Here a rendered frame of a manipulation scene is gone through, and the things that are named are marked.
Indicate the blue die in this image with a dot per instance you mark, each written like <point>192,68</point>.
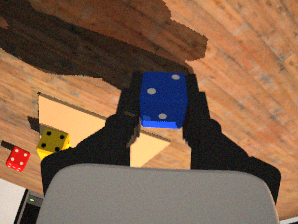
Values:
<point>163,99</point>

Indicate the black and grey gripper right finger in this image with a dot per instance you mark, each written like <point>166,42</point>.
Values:
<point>203,134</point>

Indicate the peach flat mat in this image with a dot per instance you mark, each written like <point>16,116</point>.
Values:
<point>80,123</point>

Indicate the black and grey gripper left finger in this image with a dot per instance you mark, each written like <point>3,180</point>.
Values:
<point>110,145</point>

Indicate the yellow die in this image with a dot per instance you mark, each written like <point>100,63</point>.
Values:
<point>52,141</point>

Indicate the red die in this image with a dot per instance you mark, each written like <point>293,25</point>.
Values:
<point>17,159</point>

